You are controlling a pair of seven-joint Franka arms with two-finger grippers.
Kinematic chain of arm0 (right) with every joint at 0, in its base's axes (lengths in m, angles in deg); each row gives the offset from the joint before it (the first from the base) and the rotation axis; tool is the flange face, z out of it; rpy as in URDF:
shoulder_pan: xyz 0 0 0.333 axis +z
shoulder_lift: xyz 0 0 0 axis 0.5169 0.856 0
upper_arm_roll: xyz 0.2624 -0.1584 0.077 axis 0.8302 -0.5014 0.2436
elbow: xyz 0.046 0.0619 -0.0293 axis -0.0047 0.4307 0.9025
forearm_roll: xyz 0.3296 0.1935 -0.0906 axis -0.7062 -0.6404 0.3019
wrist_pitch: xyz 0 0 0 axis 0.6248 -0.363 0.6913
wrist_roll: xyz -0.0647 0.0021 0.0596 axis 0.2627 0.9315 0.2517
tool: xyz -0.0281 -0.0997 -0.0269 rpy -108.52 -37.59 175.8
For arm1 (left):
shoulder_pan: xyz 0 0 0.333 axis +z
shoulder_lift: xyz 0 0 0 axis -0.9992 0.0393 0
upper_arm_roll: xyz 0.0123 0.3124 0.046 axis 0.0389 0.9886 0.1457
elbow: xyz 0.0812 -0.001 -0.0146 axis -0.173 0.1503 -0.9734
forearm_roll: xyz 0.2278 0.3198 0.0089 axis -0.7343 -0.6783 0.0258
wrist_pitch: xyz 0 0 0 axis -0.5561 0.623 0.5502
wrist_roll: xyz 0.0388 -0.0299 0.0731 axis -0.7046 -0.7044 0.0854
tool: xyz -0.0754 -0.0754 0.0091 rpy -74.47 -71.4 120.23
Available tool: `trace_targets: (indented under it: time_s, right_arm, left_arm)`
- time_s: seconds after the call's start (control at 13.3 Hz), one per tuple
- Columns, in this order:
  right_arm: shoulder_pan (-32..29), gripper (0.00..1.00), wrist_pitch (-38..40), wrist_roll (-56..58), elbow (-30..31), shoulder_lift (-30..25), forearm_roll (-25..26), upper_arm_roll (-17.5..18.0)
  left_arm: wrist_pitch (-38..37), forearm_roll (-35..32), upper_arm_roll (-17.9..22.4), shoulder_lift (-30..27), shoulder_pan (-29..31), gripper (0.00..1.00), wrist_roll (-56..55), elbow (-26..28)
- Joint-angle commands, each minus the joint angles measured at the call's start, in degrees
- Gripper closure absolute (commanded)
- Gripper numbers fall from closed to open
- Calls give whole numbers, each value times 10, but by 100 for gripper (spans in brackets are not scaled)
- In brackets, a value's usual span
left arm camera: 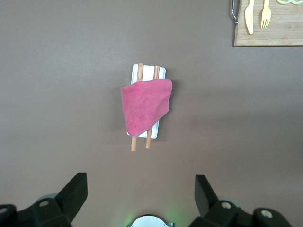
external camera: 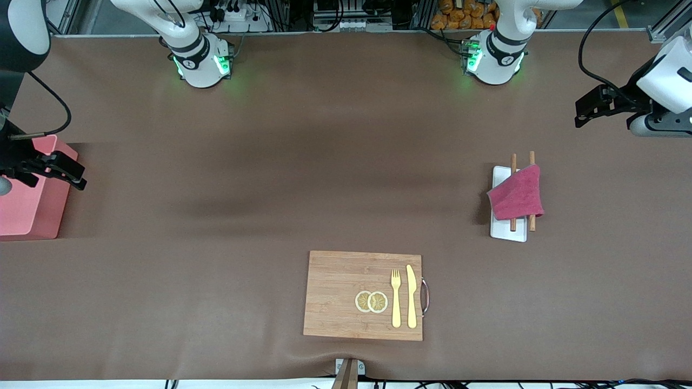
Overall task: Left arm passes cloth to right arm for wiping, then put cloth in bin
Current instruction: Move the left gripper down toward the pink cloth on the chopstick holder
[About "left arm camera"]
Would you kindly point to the white rack base plate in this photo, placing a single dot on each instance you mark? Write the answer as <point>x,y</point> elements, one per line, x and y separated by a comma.
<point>148,73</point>

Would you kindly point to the yellow plastic fork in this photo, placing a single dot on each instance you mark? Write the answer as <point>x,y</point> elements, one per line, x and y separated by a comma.
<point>265,14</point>

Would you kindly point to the pink microfibre cloth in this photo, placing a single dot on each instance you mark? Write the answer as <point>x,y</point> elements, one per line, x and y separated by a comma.
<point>144,106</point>

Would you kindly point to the brown wooden chopsticks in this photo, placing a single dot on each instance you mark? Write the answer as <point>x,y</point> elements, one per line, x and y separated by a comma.
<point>140,72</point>

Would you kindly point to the wooden rack rod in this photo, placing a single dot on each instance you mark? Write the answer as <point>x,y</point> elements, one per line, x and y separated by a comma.
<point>156,72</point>

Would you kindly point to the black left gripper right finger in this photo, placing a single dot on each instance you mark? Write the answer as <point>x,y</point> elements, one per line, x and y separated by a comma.
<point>206,201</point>

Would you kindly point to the yellow plastic knife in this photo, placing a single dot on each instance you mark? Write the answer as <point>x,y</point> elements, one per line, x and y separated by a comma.
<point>249,16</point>

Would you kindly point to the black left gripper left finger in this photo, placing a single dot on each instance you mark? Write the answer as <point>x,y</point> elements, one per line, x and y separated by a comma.
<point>68,201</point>

